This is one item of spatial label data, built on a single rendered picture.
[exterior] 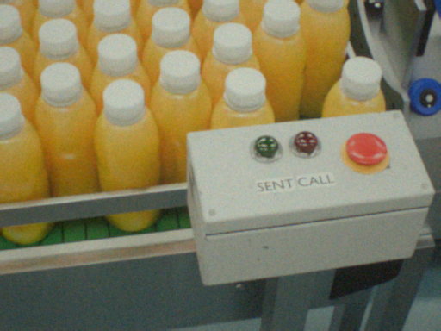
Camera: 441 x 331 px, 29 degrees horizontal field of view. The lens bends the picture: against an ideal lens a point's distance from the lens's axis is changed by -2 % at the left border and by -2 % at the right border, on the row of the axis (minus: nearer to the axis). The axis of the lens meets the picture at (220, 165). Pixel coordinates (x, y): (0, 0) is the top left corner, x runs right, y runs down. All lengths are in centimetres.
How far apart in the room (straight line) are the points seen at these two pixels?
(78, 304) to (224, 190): 33
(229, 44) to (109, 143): 16
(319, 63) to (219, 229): 34
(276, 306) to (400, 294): 53
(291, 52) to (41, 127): 28
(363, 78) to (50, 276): 39
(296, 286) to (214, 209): 19
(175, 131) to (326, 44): 21
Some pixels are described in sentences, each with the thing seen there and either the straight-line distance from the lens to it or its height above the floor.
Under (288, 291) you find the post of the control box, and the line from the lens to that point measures 87.
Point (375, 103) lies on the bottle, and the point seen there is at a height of 105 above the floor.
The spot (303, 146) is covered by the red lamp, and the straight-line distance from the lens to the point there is 74.
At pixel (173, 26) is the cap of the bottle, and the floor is 108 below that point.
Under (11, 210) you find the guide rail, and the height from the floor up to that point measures 98.
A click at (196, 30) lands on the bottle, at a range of 95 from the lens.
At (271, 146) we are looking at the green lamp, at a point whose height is 111.
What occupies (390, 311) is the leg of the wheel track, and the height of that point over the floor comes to 45.
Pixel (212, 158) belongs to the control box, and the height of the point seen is 110.
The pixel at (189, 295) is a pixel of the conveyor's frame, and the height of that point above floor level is 81.
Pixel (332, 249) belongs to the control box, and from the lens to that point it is 77.
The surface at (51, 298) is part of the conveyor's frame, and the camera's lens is 98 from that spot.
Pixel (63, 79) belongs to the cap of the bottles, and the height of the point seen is 108.
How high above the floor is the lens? 166
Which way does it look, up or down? 50 degrees down
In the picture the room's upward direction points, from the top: 2 degrees clockwise
